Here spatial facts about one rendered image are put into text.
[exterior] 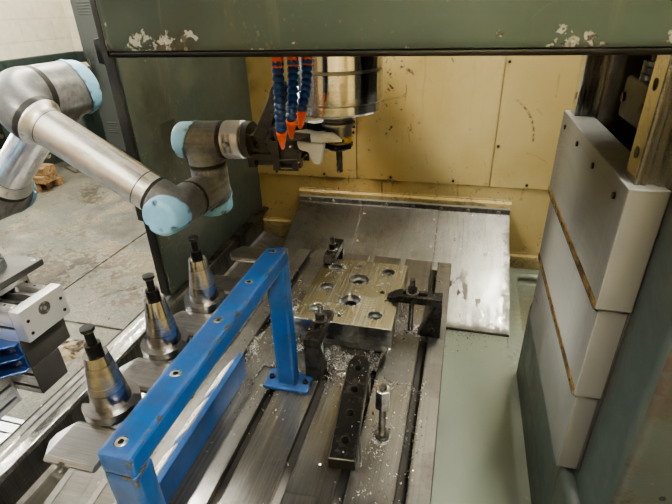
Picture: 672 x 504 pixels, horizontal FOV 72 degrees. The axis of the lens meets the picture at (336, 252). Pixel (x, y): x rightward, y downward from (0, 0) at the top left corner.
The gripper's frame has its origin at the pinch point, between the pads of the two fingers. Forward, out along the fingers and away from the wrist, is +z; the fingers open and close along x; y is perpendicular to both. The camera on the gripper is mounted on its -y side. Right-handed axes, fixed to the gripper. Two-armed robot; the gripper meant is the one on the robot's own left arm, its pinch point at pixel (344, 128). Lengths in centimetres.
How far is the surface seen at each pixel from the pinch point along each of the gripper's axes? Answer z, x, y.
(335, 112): 0.5, 7.7, -4.5
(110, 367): -15, 53, 14
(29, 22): -455, -388, -28
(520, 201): 45, -101, 52
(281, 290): -10.0, 15.5, 26.6
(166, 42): -12.2, 32.6, -17.5
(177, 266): -67, -31, 52
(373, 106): 6.1, 3.3, -4.6
